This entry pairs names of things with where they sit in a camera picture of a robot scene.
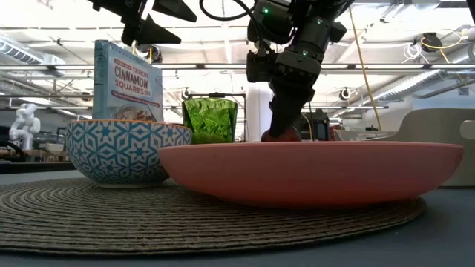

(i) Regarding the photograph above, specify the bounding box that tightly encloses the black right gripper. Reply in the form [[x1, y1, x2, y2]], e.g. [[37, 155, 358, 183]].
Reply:
[[269, 50, 322, 138]]

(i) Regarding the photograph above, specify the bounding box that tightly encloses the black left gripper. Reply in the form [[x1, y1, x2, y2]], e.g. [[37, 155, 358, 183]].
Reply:
[[88, 0, 197, 47]]

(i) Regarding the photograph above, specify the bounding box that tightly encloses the red apple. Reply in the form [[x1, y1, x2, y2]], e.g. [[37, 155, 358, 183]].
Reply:
[[260, 126, 303, 143]]

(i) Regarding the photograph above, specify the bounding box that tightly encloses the cinnamon squares cereal box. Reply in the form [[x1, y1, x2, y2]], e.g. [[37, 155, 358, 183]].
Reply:
[[92, 39, 165, 123]]

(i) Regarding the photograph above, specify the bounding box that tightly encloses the black monitor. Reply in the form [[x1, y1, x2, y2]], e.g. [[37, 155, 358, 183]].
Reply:
[[295, 108, 330, 142]]

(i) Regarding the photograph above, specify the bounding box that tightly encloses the pink plate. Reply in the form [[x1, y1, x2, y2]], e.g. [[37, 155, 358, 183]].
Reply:
[[157, 140, 465, 210]]

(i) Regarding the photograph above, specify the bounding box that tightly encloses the green faceted glass cup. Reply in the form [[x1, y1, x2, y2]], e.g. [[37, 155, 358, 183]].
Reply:
[[181, 96, 239, 145]]

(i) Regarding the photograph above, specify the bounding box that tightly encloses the blue white patterned bowl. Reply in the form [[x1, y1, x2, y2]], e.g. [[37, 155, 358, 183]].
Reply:
[[65, 119, 193, 189]]

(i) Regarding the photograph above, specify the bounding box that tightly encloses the round woven placemat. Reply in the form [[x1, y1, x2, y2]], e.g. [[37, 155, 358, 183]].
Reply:
[[0, 177, 427, 257]]

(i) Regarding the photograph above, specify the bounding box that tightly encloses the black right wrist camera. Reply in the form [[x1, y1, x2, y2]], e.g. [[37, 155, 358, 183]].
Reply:
[[246, 50, 278, 84]]

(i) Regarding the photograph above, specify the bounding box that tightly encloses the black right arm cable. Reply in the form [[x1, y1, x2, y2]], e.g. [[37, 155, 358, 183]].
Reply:
[[199, 0, 269, 51]]

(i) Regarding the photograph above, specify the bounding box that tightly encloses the yellow hanging cable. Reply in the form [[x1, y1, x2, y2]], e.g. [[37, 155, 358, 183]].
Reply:
[[348, 7, 384, 131]]

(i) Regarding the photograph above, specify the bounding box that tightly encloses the black table frame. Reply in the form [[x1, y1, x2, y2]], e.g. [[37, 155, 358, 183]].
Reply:
[[0, 160, 78, 175]]

